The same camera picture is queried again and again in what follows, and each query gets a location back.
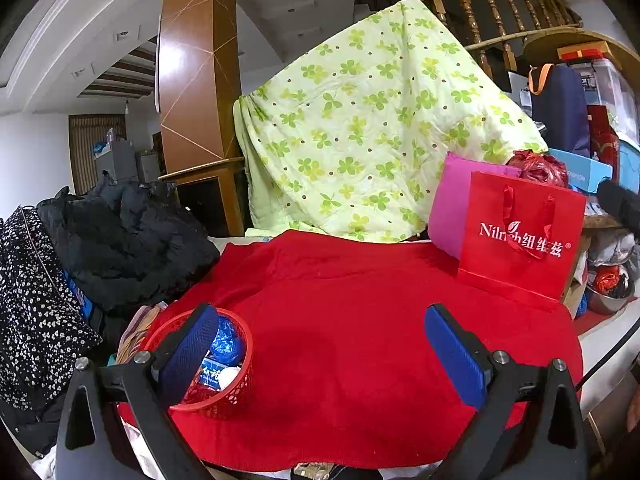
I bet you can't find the grey appliance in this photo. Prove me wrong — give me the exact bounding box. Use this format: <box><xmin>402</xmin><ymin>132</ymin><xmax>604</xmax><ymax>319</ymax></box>
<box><xmin>95</xmin><ymin>130</ymin><xmax>161</xmax><ymax>183</ymax></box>

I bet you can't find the red paper bag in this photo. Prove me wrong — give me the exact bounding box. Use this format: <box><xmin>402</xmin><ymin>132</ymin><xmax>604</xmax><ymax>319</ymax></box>
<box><xmin>457</xmin><ymin>170</ymin><xmax>587</xmax><ymax>313</ymax></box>

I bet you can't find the black cable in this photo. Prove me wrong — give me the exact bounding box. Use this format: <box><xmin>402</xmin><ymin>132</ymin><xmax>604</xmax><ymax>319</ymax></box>
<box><xmin>575</xmin><ymin>322</ymin><xmax>640</xmax><ymax>393</ymax></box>

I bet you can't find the steel bowl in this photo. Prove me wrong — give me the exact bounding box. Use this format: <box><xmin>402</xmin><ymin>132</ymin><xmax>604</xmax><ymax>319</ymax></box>
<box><xmin>586</xmin><ymin>280</ymin><xmax>636</xmax><ymax>316</ymax></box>

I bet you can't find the navy bag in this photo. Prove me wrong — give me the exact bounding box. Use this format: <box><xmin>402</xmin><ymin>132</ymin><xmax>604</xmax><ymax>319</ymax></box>
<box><xmin>527</xmin><ymin>63</ymin><xmax>591</xmax><ymax>158</ymax></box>

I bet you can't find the light blue cardboard box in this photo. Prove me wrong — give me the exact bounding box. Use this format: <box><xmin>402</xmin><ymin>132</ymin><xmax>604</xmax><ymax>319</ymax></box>
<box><xmin>547</xmin><ymin>147</ymin><xmax>613</xmax><ymax>193</ymax></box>

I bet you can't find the red blanket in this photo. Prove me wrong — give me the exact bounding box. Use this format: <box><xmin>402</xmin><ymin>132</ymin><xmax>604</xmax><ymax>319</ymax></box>
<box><xmin>117</xmin><ymin>230</ymin><xmax>583</xmax><ymax>473</ymax></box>

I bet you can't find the white plastic bag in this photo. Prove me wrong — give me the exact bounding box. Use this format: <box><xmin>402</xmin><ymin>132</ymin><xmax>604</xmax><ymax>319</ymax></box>
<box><xmin>587</xmin><ymin>230</ymin><xmax>638</xmax><ymax>266</ymax></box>

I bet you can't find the white and blue packet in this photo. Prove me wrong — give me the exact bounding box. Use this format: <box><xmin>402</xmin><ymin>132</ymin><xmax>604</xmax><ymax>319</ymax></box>
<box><xmin>197</xmin><ymin>355</ymin><xmax>226</xmax><ymax>391</ymax></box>

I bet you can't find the blue wrapper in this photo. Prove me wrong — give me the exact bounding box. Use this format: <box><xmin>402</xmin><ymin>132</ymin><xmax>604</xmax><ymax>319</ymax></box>
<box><xmin>207</xmin><ymin>317</ymin><xmax>246</xmax><ymax>363</ymax></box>

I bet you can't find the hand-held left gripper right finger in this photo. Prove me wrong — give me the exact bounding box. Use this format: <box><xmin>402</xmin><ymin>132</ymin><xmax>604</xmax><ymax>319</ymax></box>
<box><xmin>424</xmin><ymin>302</ymin><xmax>590</xmax><ymax>480</ymax></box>

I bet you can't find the clear plastic storage bin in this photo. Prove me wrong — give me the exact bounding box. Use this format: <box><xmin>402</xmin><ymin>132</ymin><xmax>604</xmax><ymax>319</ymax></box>
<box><xmin>565</xmin><ymin>57</ymin><xmax>640</xmax><ymax>136</ymax></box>

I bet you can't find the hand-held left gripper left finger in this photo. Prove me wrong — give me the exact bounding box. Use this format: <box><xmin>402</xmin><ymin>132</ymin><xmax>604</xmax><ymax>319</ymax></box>
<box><xmin>55</xmin><ymin>302</ymin><xmax>221</xmax><ymax>480</ymax></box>

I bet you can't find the pink box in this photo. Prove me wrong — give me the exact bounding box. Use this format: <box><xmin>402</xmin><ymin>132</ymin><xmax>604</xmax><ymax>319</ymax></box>
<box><xmin>427</xmin><ymin>151</ymin><xmax>523</xmax><ymax>263</ymax></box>

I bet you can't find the red plastic mesh basket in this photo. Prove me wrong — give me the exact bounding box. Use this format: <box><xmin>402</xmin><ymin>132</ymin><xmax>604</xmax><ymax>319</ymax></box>
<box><xmin>142</xmin><ymin>307</ymin><xmax>254</xmax><ymax>421</ymax></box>

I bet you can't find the black floral print cloth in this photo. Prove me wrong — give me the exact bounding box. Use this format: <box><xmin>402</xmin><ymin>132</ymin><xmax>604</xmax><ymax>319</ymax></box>
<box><xmin>0</xmin><ymin>205</ymin><xmax>103</xmax><ymax>413</ymax></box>

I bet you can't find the red wrapper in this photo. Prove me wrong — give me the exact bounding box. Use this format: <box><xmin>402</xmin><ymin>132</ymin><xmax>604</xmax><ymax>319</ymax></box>
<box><xmin>182</xmin><ymin>382</ymin><xmax>221</xmax><ymax>406</ymax></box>

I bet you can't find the wooden staircase railing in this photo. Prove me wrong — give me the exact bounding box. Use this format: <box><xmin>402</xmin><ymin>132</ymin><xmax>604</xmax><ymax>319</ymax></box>
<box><xmin>420</xmin><ymin>0</ymin><xmax>583</xmax><ymax>73</ymax></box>

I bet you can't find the pale striped cloth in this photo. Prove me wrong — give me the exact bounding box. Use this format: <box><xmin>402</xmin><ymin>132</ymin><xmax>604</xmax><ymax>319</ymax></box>
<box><xmin>117</xmin><ymin>305</ymin><xmax>166</xmax><ymax>366</ymax></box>

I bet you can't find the brown curtain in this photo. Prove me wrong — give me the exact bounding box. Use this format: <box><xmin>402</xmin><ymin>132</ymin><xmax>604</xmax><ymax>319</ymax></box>
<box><xmin>67</xmin><ymin>114</ymin><xmax>128</xmax><ymax>196</ymax></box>

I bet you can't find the red plastic bag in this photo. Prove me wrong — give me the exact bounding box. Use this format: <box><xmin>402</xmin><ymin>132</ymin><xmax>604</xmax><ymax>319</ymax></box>
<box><xmin>506</xmin><ymin>149</ymin><xmax>570</xmax><ymax>190</ymax></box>

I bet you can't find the green clover print quilt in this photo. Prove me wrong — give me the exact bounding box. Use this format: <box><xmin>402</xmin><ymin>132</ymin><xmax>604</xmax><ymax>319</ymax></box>
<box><xmin>232</xmin><ymin>0</ymin><xmax>548</xmax><ymax>243</ymax></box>

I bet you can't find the tall red box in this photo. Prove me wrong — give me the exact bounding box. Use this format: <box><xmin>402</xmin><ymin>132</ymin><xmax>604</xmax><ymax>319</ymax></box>
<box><xmin>586</xmin><ymin>105</ymin><xmax>621</xmax><ymax>166</ymax></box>

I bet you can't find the red and gold gift box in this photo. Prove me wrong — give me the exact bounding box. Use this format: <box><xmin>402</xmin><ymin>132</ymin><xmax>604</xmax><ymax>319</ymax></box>
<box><xmin>556</xmin><ymin>42</ymin><xmax>613</xmax><ymax>63</ymax></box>

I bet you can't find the black puffy jacket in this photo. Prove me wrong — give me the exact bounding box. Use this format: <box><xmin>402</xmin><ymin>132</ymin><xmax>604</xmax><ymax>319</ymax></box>
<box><xmin>37</xmin><ymin>175</ymin><xmax>221</xmax><ymax>318</ymax></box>

